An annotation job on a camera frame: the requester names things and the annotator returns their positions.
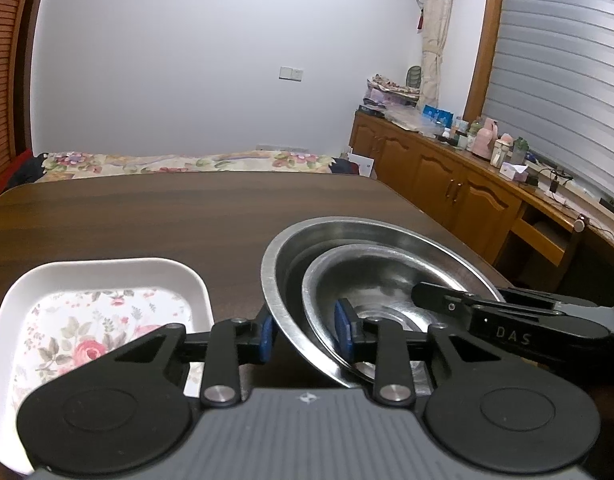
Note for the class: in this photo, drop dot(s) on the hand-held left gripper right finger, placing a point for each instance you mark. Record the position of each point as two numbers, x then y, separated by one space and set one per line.
343 330

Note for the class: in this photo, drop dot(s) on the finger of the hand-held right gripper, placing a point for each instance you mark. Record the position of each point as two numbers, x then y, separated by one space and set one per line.
442 297

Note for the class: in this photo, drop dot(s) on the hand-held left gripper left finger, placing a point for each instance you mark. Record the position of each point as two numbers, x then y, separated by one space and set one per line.
265 341

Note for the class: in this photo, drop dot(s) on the small steel bowl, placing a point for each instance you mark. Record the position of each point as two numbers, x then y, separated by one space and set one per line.
387 280

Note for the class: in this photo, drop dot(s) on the medium steel bowl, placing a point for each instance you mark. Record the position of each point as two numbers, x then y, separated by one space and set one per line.
294 270

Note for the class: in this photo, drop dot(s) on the large steel bowl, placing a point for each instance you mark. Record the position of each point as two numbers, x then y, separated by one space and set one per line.
387 232

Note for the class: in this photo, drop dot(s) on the white floral plate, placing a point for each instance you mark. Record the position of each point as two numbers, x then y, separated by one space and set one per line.
87 320

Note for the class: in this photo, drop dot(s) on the wooden cabinet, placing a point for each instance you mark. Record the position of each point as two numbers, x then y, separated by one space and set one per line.
437 185

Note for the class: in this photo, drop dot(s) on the tissue box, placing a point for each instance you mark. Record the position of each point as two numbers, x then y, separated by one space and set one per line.
514 172

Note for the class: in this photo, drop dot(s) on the white paper bag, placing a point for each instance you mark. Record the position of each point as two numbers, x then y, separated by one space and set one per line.
362 164

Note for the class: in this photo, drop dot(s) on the small white bottle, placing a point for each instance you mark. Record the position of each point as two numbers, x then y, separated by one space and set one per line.
445 133

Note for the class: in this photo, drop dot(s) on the pink thermos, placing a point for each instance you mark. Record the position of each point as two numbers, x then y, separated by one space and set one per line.
486 139

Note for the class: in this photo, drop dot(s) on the green bottle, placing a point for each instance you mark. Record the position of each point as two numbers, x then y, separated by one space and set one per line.
522 150

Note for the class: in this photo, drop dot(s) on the clear plastic bags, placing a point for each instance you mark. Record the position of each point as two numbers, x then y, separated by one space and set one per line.
409 121

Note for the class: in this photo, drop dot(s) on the blue box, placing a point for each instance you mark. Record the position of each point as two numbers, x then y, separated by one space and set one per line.
437 115

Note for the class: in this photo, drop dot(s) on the floral blanket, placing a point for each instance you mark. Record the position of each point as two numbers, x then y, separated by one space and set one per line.
187 162

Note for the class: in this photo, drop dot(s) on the pile of folded cloths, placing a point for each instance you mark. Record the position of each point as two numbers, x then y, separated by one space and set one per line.
392 91

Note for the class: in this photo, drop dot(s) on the small grey fan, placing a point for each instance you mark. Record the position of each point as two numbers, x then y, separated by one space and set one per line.
413 76

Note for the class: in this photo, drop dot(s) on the grey window blind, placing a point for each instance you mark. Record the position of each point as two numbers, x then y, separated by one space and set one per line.
562 70

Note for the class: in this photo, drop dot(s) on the beige patterned curtain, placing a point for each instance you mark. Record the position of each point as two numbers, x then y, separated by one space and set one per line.
437 35

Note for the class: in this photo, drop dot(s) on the dark folded cloth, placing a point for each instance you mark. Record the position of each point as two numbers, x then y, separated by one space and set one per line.
24 170

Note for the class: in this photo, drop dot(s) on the wooden louvered wardrobe door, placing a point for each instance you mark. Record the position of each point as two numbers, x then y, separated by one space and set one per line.
4 60

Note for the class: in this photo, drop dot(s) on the wooden window frame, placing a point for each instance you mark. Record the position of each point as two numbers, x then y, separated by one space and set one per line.
484 45

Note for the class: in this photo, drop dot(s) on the white light switch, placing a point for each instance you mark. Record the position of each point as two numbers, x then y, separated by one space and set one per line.
290 74

